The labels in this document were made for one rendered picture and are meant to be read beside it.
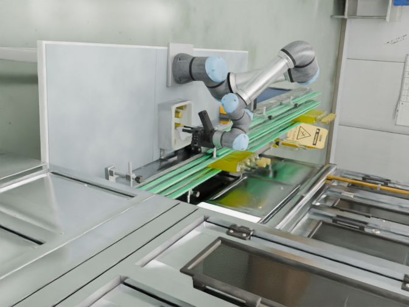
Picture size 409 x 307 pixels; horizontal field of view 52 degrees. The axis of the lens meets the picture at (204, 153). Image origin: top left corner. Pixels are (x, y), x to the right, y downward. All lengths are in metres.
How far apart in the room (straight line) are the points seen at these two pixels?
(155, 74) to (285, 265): 1.24
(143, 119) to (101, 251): 1.04
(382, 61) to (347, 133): 1.40
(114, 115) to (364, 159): 6.79
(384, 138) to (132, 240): 7.24
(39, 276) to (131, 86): 1.10
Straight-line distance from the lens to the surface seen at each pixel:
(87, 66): 1.68
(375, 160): 8.19
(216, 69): 1.97
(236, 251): 1.03
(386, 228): 2.09
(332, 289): 0.95
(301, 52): 1.90
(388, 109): 7.95
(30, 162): 1.63
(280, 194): 2.20
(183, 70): 2.04
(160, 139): 2.05
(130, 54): 1.85
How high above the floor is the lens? 1.97
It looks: 30 degrees down
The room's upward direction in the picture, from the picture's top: 102 degrees clockwise
